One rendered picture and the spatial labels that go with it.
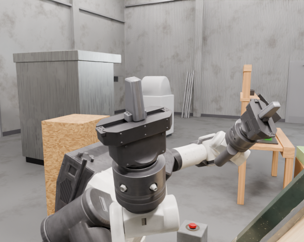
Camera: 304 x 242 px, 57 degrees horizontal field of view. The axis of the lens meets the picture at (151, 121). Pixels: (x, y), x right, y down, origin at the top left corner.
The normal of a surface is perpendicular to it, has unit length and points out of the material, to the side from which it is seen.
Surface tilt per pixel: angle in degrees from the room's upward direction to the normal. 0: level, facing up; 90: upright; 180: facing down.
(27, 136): 90
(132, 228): 105
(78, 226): 68
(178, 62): 90
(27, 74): 90
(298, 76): 90
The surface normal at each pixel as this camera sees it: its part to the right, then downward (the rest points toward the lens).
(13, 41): 0.88, 0.07
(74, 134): -0.32, 0.15
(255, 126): -0.95, 0.01
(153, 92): -0.49, -0.04
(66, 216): -0.41, -0.38
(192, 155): 0.56, -0.24
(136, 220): 0.15, 0.41
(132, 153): 0.53, 0.34
